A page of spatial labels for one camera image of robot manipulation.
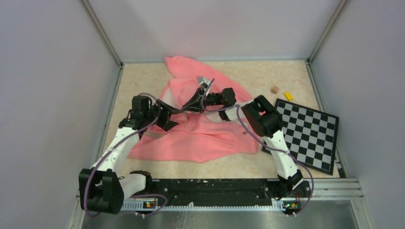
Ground pink zip-up jacket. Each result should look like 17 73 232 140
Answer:
128 56 258 163

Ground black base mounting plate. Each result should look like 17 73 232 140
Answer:
123 178 311 208

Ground small wooden cube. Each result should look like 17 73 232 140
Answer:
271 85 279 94

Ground small yellow block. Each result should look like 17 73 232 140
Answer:
284 92 293 101

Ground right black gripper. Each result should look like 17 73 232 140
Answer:
181 87 223 114

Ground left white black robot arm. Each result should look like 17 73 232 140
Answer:
78 94 182 217

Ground aluminium front rail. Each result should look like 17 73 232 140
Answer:
80 178 363 216

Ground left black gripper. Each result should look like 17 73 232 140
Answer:
144 99 183 131

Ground black white checkerboard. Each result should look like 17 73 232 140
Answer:
275 98 339 175

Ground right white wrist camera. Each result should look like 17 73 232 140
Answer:
197 76 211 88

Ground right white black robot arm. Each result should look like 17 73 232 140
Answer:
181 84 311 200

